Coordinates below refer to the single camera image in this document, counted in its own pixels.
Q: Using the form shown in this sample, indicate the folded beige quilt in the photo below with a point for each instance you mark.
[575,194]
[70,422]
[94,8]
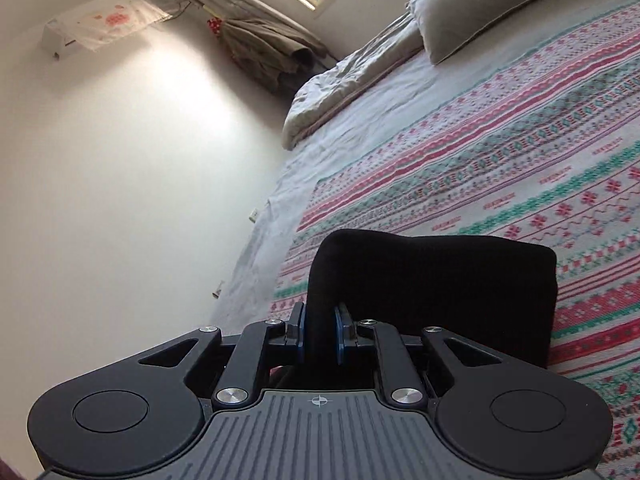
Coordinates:
[340,85]

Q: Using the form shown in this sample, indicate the beige pillow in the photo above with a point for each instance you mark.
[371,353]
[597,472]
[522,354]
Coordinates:
[475,5]

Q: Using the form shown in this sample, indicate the small wall plug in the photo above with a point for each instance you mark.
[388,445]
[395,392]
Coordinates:
[218,291]

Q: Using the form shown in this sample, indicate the black pants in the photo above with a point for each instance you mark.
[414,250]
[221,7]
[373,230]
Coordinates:
[425,280]

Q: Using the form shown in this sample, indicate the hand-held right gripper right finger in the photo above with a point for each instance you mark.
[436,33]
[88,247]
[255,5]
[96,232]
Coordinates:
[340,332]

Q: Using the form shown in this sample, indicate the hanging khaki coat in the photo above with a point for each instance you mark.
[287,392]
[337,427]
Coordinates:
[265,50]

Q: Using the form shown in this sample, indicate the white wall socket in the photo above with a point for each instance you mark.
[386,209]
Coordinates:
[254,215]

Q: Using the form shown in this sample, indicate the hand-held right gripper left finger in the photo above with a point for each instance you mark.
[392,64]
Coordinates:
[300,332]

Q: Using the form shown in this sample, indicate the red green patterned blanket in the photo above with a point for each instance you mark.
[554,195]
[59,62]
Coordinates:
[500,160]

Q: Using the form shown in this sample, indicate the cloth-covered air conditioner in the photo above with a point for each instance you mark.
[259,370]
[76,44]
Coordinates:
[100,22]

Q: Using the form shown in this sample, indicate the grey bed sheet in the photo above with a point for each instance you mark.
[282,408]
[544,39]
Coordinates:
[300,180]

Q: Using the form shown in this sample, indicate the red hanging ornament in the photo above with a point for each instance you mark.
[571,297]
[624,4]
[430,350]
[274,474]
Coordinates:
[215,26]

